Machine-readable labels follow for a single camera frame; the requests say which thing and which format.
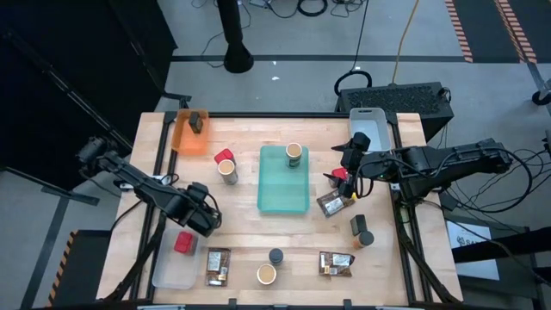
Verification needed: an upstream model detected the brown spice packet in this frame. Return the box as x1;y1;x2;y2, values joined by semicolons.
316;189;356;219
318;251;356;277
204;246;232;288

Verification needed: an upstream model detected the black metal beam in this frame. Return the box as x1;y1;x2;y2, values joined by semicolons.
451;226;551;264

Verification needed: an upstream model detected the black pole stand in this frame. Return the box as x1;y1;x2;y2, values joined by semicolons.
216;0;255;74

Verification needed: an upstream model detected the yellow power cable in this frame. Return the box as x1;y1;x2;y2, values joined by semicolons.
390;0;421;85

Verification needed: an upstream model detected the black caster wheel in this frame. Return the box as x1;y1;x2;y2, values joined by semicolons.
531;77;551;107

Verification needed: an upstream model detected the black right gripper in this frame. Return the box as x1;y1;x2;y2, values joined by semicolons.
322;139;367;197

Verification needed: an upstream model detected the black curtain partition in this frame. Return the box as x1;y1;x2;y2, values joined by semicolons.
0;0;178;182

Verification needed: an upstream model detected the black aluminium table frame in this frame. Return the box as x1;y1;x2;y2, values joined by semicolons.
102;110;464;307

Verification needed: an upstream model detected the red block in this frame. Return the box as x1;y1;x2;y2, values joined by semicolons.
173;231;199;256
214;148;237;169

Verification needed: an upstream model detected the teal translucent plastic tray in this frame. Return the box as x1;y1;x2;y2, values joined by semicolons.
257;145;311;215

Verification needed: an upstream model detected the clear plastic bin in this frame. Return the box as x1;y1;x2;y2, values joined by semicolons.
151;227;202;290

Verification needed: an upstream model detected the cork lid jar barcode label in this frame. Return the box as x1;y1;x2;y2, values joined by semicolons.
256;263;278;287

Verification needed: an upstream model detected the black computer case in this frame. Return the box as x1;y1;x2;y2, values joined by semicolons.
334;81;455;141

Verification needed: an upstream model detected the coiled black cable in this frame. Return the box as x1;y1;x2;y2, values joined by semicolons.
296;0;329;18

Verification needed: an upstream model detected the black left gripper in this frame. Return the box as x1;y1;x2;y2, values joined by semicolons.
180;181;224;239

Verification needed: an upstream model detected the long black cable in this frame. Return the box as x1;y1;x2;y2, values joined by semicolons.
333;0;374;98

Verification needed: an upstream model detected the white printed sign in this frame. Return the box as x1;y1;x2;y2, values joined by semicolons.
445;219;501;282

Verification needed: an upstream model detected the orange translucent plastic bin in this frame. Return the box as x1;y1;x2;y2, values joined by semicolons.
170;108;211;157

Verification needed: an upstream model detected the black platform hazard stripe edge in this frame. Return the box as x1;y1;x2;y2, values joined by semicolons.
45;229;113;309

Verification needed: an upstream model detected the orange spice jar black lid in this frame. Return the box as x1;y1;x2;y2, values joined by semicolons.
352;230;375;251

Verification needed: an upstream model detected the paper cup with coffee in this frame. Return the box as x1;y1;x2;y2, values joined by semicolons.
217;158;239;186

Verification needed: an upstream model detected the white plastic bin with handles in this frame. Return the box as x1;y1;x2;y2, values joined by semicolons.
348;107;393;154

